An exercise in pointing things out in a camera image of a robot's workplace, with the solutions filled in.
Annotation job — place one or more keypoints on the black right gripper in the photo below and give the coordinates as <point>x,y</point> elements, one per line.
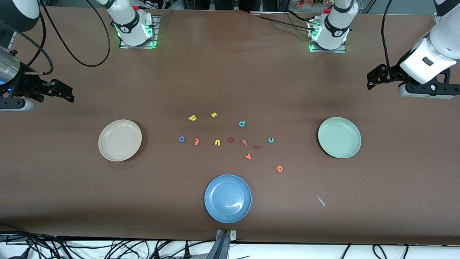
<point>22,85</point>

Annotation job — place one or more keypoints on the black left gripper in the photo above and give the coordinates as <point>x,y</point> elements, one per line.
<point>394,73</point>

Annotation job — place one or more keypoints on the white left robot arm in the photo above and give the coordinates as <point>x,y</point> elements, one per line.
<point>336,28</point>

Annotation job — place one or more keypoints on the green plate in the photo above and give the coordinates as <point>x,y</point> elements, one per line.
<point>339,137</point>

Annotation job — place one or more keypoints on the beige brown plate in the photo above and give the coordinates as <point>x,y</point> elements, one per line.
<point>119,140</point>

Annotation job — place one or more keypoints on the orange artificial flowers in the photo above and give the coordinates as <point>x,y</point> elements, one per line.
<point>309,3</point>

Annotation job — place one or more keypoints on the white paper scrap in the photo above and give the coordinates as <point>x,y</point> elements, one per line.
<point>321,200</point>

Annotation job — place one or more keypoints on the brown table cover sheet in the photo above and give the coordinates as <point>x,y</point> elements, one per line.
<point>230,72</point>

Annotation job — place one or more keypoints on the black power plug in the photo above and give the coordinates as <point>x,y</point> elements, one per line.
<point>157,253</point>
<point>187,251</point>

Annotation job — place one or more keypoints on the blue plate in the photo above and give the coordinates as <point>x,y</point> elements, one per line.
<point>228,199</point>

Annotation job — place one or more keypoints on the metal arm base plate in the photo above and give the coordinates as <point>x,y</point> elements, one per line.
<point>138,46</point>
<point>329,51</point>

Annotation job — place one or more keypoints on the aluminium frame profile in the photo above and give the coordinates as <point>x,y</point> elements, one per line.
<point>437,18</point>
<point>12,39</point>

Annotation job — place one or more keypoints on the black frame structure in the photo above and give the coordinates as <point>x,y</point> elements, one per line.
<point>222,3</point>

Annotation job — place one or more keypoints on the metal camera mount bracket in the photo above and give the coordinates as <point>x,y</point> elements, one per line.
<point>224,248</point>

